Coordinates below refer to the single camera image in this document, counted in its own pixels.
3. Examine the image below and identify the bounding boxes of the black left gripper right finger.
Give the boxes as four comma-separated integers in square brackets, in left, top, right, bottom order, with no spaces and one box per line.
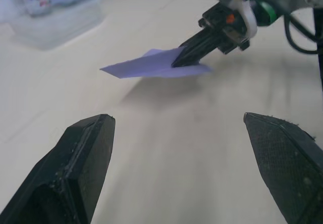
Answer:
[243,112,323,224]

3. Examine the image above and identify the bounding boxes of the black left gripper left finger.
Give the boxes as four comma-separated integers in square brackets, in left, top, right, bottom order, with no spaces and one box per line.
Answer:
[0,114,116,224]

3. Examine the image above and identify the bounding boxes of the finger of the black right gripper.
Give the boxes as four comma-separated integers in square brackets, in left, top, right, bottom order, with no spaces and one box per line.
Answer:
[179,29,213,49]
[171,36,221,68]

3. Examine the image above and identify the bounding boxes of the purple paper sheet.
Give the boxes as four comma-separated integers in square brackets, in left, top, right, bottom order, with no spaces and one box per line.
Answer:
[99,46,214,80]

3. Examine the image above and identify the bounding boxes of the clear plastic storage box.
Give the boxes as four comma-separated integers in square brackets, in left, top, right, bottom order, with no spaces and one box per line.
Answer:
[0,0,104,51]

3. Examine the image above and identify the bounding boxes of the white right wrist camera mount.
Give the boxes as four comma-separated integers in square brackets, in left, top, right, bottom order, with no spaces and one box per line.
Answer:
[228,0,258,39]

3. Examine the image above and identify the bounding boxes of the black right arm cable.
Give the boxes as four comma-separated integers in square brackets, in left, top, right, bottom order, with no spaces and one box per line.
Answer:
[282,9,321,55]

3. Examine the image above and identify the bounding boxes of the black upright post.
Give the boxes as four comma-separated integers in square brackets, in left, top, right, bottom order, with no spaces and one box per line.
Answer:
[312,6,323,95]

